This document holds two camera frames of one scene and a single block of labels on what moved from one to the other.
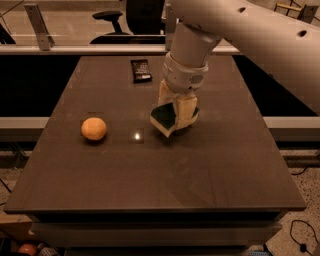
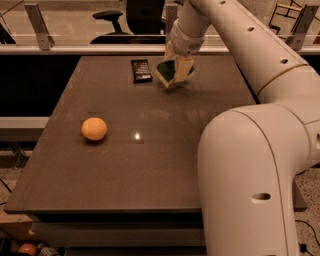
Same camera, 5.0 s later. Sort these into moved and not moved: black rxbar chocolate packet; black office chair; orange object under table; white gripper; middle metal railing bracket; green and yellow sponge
Moved: white gripper; green and yellow sponge
Not moved: orange object under table; black rxbar chocolate packet; middle metal railing bracket; black office chair
